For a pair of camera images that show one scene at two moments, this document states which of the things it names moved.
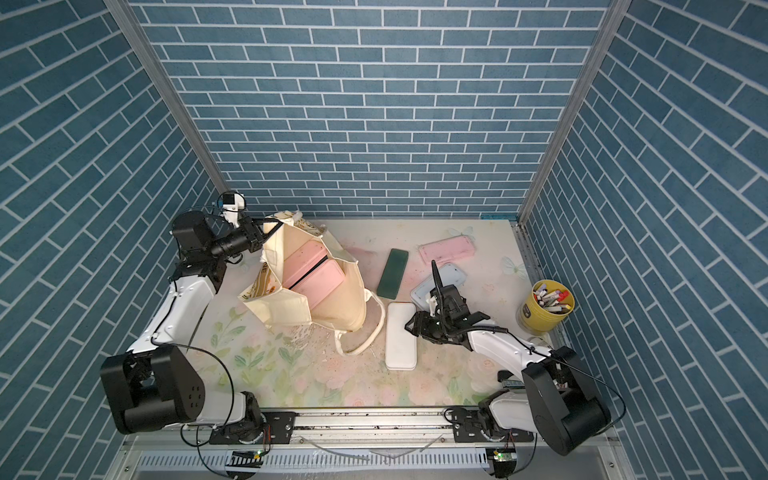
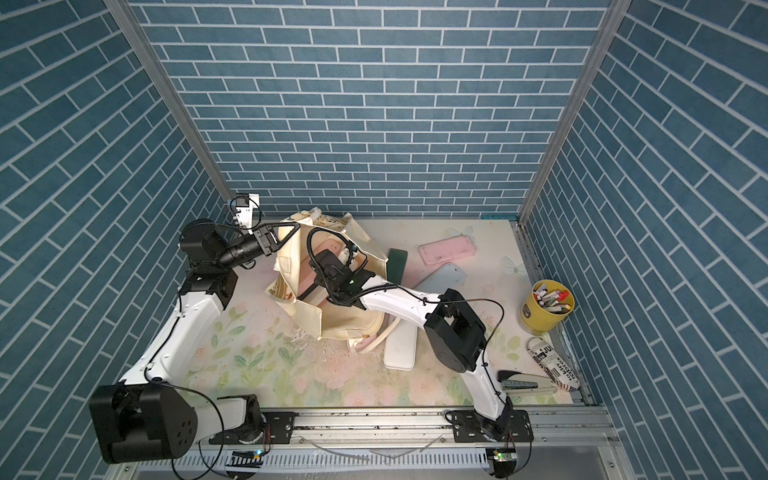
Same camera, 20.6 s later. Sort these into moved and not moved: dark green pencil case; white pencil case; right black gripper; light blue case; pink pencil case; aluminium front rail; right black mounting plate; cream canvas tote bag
Moved: cream canvas tote bag; right black gripper
Not moved: light blue case; right black mounting plate; pink pencil case; dark green pencil case; white pencil case; aluminium front rail
